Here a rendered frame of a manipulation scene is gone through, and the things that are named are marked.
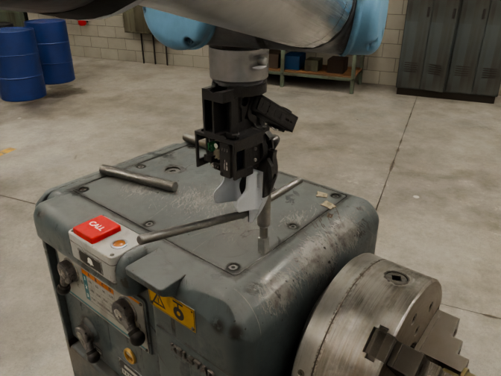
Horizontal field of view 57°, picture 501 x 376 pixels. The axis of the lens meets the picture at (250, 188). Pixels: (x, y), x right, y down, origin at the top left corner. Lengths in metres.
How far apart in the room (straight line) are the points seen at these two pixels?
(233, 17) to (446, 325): 0.75
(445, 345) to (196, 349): 0.42
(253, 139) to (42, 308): 2.31
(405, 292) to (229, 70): 0.42
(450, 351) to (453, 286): 2.08
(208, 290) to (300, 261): 0.17
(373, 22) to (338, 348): 0.47
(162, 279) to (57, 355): 1.81
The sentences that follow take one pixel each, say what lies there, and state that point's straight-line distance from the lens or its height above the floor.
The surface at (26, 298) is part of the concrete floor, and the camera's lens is 2.91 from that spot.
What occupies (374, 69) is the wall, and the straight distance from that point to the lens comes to 7.33.
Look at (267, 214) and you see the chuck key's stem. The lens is 0.71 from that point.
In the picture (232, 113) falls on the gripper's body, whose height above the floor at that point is 1.52.
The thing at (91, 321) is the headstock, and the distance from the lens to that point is 1.10.
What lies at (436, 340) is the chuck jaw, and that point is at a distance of 0.88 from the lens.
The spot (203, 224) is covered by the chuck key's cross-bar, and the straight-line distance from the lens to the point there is 0.61.
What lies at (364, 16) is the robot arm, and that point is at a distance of 0.41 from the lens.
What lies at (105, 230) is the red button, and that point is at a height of 1.27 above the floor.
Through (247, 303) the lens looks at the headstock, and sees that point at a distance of 0.68.
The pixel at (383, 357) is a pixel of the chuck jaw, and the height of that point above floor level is 1.19.
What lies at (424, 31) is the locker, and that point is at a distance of 6.65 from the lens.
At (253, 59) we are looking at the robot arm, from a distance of 0.57.
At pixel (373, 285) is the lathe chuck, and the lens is 0.75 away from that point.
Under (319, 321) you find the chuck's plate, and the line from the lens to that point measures 0.73.
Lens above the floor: 1.69
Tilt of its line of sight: 27 degrees down
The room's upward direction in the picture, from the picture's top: straight up
